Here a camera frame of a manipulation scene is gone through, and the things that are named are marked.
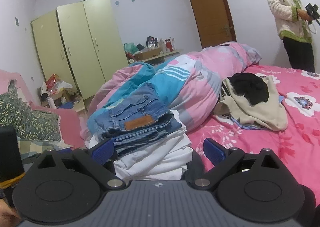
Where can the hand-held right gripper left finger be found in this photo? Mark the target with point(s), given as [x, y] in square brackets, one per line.
[102, 148]

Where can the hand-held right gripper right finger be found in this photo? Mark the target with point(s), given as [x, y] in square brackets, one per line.
[215, 151]

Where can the blue jeans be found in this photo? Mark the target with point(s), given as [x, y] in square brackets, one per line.
[140, 116]

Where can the white folded clothes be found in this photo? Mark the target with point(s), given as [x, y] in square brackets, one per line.
[155, 164]

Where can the person's left hand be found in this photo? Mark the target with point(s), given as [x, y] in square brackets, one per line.
[6, 212]

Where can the plaid cloth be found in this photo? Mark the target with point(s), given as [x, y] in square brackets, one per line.
[35, 148]

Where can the floral green cushion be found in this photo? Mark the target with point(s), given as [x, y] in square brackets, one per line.
[27, 119]

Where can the pink sofa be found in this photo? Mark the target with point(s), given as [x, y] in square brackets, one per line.
[70, 121]

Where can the small wooden table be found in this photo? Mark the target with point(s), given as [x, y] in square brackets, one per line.
[75, 103]

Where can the cream garment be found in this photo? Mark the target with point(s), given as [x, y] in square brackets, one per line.
[262, 116]

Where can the white roll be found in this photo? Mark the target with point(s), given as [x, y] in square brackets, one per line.
[51, 103]

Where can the pink floral bed sheet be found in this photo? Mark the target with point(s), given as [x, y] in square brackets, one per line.
[287, 146]

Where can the white plastic bag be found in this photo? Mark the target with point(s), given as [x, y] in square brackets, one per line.
[64, 86]

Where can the black garment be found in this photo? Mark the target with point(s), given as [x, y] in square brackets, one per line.
[250, 86]

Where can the pink grey quilt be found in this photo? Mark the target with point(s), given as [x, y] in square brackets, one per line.
[200, 79]

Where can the red snack bag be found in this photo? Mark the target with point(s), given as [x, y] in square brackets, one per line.
[52, 83]

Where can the light blue cloth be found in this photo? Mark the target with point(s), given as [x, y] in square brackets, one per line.
[281, 99]

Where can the green plastic bag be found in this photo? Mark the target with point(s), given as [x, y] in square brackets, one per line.
[130, 48]

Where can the cardboard box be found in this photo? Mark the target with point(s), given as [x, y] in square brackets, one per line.
[147, 54]

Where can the white desk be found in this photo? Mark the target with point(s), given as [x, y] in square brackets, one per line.
[172, 54]

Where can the pale yellow wardrobe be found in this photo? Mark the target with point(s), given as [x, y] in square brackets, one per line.
[82, 41]

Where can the red bottle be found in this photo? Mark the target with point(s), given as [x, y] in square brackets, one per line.
[169, 44]

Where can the printed bag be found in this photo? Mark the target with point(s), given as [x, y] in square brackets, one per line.
[151, 42]

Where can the wooden door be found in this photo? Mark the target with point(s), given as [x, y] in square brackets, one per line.
[207, 4]

